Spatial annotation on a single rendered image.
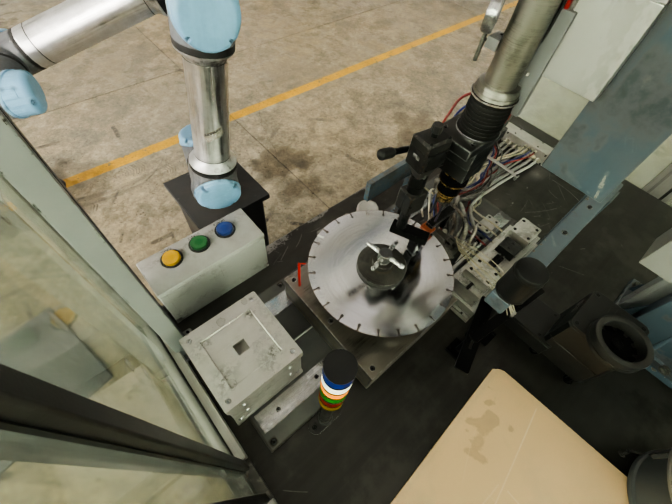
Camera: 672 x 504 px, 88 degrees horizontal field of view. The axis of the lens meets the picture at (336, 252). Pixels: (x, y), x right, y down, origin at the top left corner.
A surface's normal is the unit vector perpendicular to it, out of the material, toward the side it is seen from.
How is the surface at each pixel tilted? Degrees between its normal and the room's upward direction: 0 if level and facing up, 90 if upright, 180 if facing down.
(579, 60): 90
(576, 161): 90
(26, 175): 90
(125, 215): 0
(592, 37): 90
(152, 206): 0
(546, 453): 0
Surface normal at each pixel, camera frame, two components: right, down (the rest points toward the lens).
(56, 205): 0.65, 0.65
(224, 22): 0.42, 0.69
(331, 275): 0.07, -0.55
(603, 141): -0.75, 0.52
